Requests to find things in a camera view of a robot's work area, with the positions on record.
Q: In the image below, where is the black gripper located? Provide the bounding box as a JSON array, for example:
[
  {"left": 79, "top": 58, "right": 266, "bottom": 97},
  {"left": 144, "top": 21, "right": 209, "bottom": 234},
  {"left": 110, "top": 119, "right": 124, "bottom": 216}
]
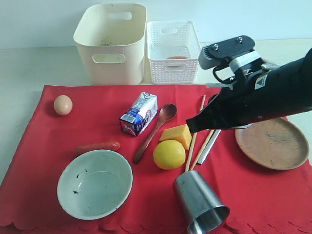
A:
[{"left": 186, "top": 58, "right": 307, "bottom": 133}]

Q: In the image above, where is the orange cheese wedge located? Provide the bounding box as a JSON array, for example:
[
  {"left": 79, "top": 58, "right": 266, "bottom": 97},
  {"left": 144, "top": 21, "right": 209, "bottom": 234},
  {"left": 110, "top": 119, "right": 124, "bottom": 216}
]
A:
[{"left": 159, "top": 124, "right": 192, "bottom": 151}]

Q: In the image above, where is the yellow lemon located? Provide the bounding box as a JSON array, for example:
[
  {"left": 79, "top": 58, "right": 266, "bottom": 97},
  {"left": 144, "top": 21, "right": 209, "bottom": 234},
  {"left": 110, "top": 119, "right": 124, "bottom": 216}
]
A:
[{"left": 153, "top": 139, "right": 186, "bottom": 170}]

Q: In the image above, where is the blue white milk carton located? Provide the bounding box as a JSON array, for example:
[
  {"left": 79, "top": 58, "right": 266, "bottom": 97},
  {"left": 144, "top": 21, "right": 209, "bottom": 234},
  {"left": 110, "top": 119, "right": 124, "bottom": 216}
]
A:
[{"left": 119, "top": 92, "right": 158, "bottom": 136}]

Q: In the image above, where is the fried chicken nugget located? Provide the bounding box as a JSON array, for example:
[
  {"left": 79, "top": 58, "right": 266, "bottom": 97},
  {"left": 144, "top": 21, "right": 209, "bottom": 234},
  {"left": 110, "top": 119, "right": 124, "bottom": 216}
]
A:
[{"left": 166, "top": 56, "right": 188, "bottom": 59}]

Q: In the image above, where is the brown egg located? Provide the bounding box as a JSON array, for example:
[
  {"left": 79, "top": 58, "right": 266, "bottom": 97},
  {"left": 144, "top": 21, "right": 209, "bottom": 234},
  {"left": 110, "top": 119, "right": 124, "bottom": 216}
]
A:
[{"left": 54, "top": 95, "right": 73, "bottom": 116}]

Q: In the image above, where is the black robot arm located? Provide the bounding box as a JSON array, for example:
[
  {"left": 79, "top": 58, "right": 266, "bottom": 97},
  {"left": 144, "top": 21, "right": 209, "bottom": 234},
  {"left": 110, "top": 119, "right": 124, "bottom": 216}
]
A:
[{"left": 186, "top": 51, "right": 312, "bottom": 133}]

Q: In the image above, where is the steel table knife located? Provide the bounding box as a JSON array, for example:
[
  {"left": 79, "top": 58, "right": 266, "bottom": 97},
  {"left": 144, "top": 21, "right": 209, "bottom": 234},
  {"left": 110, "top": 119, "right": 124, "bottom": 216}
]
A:
[{"left": 201, "top": 129, "right": 221, "bottom": 164}]

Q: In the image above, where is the right wooden chopstick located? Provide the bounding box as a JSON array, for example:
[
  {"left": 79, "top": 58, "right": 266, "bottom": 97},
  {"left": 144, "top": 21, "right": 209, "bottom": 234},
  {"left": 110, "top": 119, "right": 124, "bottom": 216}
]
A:
[{"left": 190, "top": 130, "right": 215, "bottom": 170}]

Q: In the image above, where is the wooden chopstick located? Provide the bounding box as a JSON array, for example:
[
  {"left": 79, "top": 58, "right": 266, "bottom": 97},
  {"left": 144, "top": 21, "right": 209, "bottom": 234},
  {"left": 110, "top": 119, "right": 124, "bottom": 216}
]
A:
[
  {"left": 184, "top": 95, "right": 206, "bottom": 172},
  {"left": 190, "top": 130, "right": 215, "bottom": 170}
]

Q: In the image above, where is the left wooden chopstick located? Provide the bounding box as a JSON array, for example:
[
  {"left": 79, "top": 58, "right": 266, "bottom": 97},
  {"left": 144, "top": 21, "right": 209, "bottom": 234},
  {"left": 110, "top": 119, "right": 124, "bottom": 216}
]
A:
[{"left": 184, "top": 95, "right": 206, "bottom": 172}]

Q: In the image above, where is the brown wooden spoon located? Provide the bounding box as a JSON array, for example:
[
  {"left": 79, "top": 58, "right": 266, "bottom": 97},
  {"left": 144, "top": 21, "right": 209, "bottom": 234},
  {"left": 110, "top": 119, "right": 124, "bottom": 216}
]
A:
[{"left": 133, "top": 104, "right": 177, "bottom": 164}]

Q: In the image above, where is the red scalloped table cloth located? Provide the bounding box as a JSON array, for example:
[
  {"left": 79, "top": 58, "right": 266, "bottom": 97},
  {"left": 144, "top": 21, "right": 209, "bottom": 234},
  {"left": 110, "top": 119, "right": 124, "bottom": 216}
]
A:
[{"left": 0, "top": 85, "right": 312, "bottom": 234}]

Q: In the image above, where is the brown wooden plate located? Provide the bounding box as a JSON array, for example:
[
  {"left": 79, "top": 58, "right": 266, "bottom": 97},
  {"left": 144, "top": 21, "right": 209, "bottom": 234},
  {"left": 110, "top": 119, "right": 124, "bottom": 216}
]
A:
[{"left": 235, "top": 118, "right": 310, "bottom": 171}]

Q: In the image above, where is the white perforated plastic basket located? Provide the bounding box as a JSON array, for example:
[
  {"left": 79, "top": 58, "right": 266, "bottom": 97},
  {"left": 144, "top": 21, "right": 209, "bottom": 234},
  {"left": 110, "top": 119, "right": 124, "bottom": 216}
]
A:
[{"left": 146, "top": 20, "right": 201, "bottom": 85}]

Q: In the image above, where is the stainless steel cup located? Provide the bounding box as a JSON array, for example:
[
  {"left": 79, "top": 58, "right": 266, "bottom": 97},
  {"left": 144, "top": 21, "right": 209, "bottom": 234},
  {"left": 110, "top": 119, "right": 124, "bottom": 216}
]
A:
[{"left": 173, "top": 170, "right": 230, "bottom": 234}]

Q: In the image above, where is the red sausage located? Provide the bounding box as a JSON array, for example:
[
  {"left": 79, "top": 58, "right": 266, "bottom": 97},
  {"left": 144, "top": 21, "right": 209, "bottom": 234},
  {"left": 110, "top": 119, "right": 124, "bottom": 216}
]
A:
[{"left": 75, "top": 141, "right": 121, "bottom": 156}]

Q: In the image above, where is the cream plastic bin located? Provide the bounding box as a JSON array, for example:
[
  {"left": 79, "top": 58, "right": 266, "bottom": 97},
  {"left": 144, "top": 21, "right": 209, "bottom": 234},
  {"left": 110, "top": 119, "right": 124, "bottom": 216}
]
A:
[{"left": 73, "top": 3, "right": 147, "bottom": 85}]

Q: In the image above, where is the pale green bowl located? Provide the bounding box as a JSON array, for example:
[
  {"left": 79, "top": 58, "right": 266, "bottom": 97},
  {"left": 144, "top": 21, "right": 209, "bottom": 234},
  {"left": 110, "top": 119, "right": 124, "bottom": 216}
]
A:
[{"left": 57, "top": 150, "right": 133, "bottom": 220}]

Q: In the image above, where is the black cable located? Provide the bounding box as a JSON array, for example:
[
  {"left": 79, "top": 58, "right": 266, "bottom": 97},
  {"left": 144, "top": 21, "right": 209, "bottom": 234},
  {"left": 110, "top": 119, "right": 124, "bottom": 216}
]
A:
[{"left": 212, "top": 65, "right": 234, "bottom": 85}]

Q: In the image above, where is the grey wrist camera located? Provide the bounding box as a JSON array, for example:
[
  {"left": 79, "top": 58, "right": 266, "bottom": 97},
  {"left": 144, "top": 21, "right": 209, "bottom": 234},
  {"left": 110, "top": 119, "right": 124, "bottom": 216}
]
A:
[{"left": 198, "top": 35, "right": 255, "bottom": 70}]

